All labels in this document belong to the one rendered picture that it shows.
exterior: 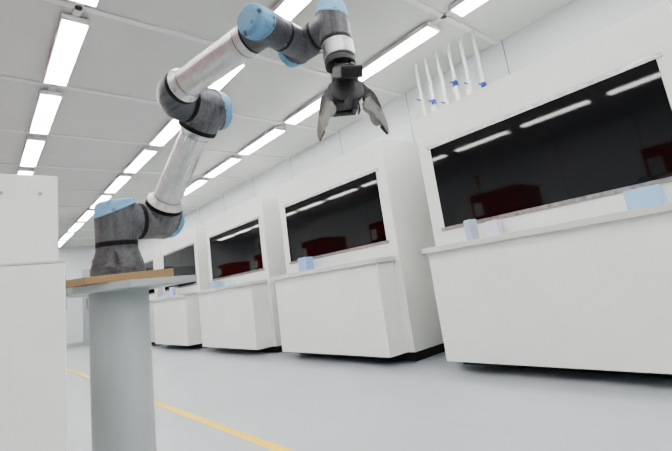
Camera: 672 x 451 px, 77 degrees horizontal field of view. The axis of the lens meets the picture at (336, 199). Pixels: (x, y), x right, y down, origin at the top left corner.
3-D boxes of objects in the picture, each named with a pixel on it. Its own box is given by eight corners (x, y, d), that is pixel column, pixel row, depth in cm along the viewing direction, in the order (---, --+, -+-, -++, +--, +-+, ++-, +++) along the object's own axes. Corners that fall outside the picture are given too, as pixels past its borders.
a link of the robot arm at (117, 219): (86, 245, 127) (84, 201, 129) (130, 243, 138) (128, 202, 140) (106, 240, 120) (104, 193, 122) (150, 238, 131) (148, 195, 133)
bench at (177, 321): (188, 351, 662) (180, 225, 701) (152, 348, 795) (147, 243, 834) (250, 338, 732) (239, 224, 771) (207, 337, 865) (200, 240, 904)
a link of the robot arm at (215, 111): (121, 225, 139) (181, 73, 123) (162, 224, 151) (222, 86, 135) (136, 248, 133) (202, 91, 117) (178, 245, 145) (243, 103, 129)
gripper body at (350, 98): (361, 117, 100) (353, 72, 103) (367, 98, 92) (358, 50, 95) (329, 120, 99) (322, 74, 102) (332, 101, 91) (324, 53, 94)
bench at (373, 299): (396, 369, 338) (360, 133, 376) (277, 359, 471) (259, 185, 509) (471, 343, 408) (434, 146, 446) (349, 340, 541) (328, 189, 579)
